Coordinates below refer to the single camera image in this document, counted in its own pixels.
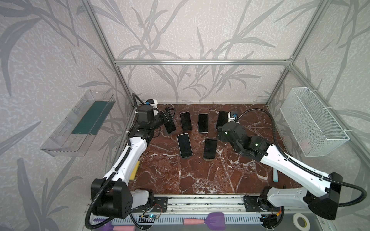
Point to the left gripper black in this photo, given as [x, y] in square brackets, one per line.
[166, 116]

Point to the black smartphone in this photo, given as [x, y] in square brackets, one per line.
[186, 123]
[170, 126]
[222, 119]
[210, 148]

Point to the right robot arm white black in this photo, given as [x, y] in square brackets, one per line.
[318, 195]

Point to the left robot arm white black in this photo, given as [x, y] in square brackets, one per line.
[127, 161]

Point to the smartphone on white stand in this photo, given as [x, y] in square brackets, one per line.
[203, 123]

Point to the large smartphone silver edge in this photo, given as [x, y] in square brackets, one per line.
[184, 145]

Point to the yellow sponge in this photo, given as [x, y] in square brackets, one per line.
[134, 172]

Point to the purple pink toy fork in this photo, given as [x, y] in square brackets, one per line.
[109, 227]

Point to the purple pink toy spatula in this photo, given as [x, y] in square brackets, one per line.
[215, 221]

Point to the white tape roll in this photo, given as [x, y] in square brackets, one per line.
[301, 222]

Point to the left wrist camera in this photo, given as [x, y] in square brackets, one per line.
[152, 102]

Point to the clear plastic wall shelf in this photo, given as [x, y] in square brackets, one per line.
[74, 136]

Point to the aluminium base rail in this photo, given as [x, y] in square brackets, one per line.
[228, 203]

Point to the teal brush handle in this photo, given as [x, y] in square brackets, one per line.
[275, 175]

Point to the white wire mesh basket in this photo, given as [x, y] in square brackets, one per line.
[314, 127]

